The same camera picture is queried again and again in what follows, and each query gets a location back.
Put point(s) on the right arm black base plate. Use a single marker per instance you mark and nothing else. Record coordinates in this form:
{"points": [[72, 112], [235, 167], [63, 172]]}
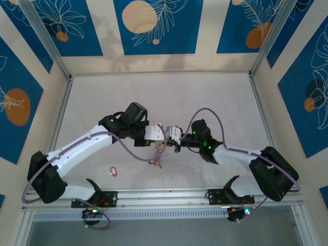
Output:
{"points": [[215, 196]]}

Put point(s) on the aluminium frame post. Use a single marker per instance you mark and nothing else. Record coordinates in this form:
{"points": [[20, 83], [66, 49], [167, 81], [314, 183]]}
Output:
{"points": [[271, 41], [46, 41]]}

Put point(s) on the aluminium mounting rail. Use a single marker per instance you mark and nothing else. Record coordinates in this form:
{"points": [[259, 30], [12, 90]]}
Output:
{"points": [[164, 196]]}

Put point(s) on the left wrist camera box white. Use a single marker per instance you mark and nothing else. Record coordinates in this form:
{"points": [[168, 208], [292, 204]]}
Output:
{"points": [[153, 132]]}

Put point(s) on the keyring bunch with keys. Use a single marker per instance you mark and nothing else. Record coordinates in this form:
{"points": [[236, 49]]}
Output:
{"points": [[156, 153]]}

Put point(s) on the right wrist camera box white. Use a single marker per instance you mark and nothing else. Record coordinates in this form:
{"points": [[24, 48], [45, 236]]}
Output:
{"points": [[174, 133]]}

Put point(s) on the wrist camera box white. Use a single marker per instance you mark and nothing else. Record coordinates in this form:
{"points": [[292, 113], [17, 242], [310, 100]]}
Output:
{"points": [[153, 132], [174, 133]]}

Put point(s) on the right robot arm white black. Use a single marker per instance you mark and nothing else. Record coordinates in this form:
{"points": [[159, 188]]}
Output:
{"points": [[269, 174]]}

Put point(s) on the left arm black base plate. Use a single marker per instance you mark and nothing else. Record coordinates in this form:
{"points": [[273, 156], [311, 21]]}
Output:
{"points": [[110, 198]]}

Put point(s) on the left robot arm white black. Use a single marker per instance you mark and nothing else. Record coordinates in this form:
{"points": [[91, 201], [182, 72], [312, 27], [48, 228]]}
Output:
{"points": [[77, 148]]}

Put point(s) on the aluminium table edge rail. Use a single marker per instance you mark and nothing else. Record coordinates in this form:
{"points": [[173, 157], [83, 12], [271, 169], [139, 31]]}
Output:
{"points": [[60, 123], [261, 107]]}

